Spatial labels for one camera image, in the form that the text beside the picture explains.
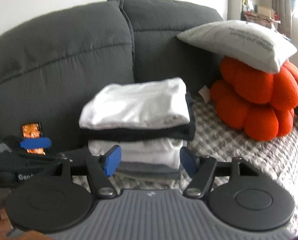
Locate smartphone with orange screen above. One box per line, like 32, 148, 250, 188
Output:
22, 122, 46, 155

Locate light grey printed pillow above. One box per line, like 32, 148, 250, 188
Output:
176, 19, 298, 74

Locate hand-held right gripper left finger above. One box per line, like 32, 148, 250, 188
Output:
56, 145, 122, 198

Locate grey quilted blanket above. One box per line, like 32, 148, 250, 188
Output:
72, 96, 298, 235

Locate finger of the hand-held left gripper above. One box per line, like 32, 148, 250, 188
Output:
13, 152, 73, 167
4, 136, 53, 153

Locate white folded garment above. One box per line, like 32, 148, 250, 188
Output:
88, 139, 184, 169

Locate person's left hand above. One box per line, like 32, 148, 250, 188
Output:
0, 208, 13, 237

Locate grey curtain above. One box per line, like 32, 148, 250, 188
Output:
274, 0, 298, 41

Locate black folded garment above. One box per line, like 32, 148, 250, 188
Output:
78, 94, 196, 142

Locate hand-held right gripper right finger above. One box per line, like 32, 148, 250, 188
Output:
180, 146, 242, 198

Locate white bookshelf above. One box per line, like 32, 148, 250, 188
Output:
240, 0, 282, 34

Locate dark grey sofa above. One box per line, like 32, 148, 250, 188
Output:
0, 0, 298, 155

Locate white pants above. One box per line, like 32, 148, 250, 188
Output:
78, 77, 191, 131

